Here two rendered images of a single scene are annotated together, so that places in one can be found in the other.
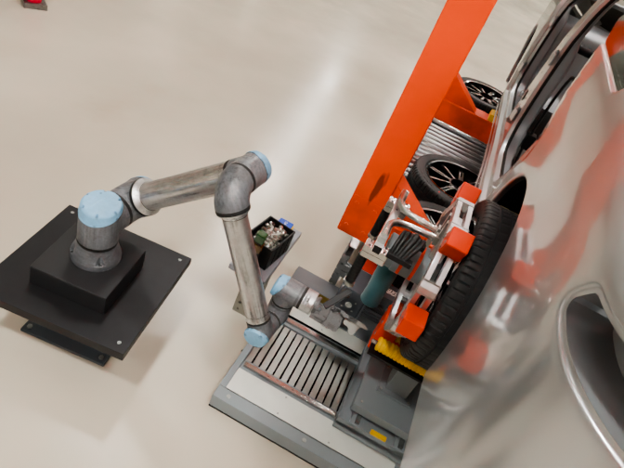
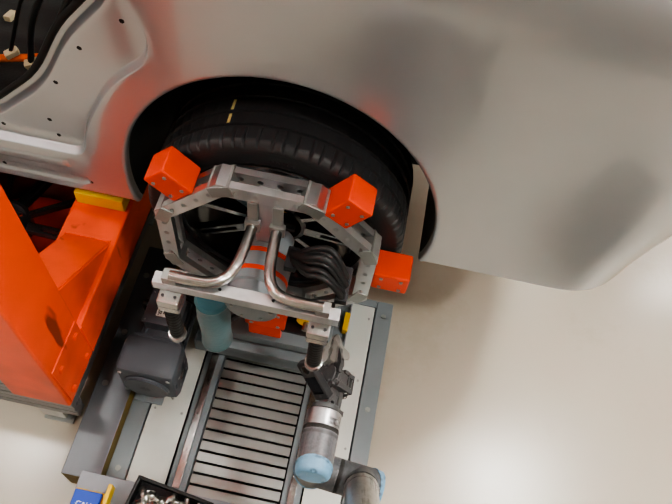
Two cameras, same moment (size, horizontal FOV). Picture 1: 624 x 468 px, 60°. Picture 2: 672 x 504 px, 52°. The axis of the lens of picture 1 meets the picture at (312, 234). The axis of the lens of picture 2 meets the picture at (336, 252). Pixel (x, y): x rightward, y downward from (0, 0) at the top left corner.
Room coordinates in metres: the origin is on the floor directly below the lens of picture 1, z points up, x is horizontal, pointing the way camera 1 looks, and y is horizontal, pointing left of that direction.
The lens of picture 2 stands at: (1.56, 0.45, 2.35)
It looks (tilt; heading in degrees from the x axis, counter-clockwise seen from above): 59 degrees down; 266
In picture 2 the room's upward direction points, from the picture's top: 10 degrees clockwise
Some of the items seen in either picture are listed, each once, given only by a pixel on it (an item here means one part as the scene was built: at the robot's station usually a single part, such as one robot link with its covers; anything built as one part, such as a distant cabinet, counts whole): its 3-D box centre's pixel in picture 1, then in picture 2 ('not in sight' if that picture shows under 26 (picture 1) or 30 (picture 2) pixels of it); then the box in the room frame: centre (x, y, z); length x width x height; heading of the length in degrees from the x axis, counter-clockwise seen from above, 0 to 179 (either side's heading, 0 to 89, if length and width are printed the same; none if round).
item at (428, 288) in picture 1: (427, 268); (268, 248); (1.67, -0.45, 0.85); 0.54 x 0.07 x 0.54; 173
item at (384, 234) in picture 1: (414, 230); (299, 261); (1.58, -0.31, 1.03); 0.19 x 0.18 x 0.11; 83
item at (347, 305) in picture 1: (373, 315); (169, 334); (1.98, -0.44, 0.26); 0.42 x 0.18 x 0.35; 83
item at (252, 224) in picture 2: (424, 204); (211, 242); (1.78, -0.34, 1.03); 0.19 x 0.18 x 0.11; 83
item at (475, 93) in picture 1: (481, 104); not in sight; (5.23, -0.97, 0.39); 0.66 x 0.66 x 0.24
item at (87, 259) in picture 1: (97, 245); not in sight; (1.47, 0.74, 0.45); 0.19 x 0.19 x 0.10
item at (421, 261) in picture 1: (409, 259); (261, 272); (1.67, -0.38, 0.85); 0.21 x 0.14 x 0.14; 83
